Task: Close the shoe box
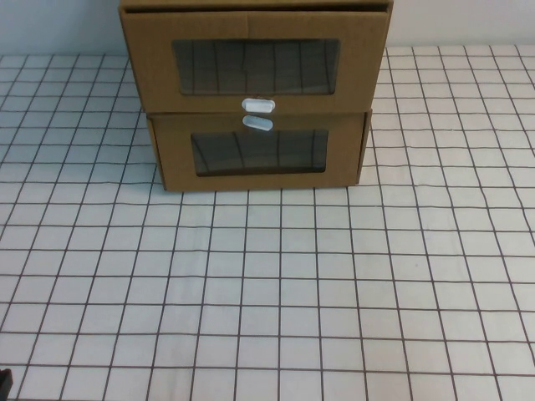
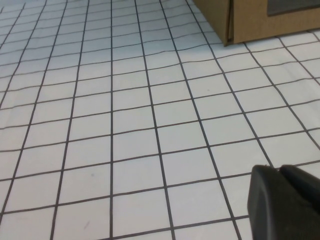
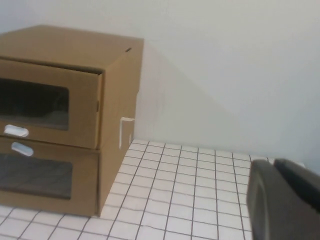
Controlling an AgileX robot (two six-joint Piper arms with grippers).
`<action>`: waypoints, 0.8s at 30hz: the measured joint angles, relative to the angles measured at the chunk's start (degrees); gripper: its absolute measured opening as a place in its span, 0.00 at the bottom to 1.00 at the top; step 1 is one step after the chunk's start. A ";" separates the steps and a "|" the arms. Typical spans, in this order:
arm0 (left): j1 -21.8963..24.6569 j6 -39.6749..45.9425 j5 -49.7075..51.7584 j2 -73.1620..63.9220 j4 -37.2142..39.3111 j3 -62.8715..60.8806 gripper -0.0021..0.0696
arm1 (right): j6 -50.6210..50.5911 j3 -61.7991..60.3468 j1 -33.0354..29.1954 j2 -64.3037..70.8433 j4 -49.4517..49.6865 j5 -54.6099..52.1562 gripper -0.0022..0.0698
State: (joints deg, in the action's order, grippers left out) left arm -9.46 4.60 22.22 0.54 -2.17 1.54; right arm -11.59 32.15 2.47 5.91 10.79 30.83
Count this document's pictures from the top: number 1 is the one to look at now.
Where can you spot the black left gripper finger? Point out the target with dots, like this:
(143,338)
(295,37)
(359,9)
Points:
(6,386)

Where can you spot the brown cardboard large windowed drawer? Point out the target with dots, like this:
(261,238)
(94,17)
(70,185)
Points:
(146,62)

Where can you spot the brown cardboard small box shell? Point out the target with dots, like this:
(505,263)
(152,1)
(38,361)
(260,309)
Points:
(370,138)

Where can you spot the white black-grid tablecloth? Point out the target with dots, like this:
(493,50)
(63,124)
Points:
(267,313)

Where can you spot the brown cardboard small windowed drawer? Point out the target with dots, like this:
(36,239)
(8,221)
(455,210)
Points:
(175,171)

